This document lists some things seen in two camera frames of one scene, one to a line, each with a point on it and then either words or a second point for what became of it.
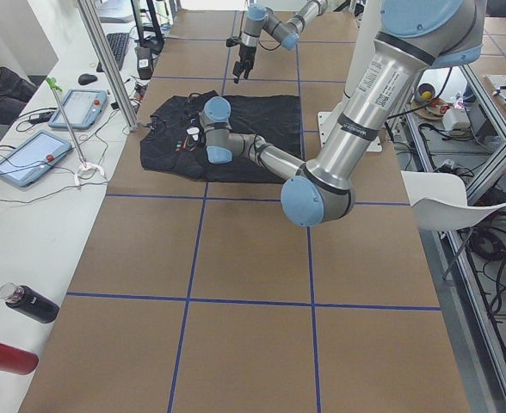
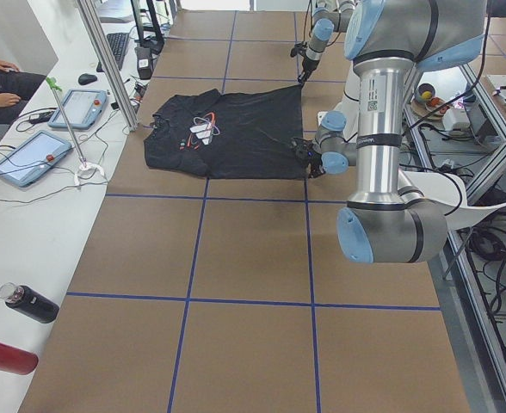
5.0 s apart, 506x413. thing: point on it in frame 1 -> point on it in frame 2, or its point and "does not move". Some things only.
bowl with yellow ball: x=424 y=93 does not move
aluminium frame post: x=114 y=67 does not move
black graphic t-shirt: x=174 y=144 does not move
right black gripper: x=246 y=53 -> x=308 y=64
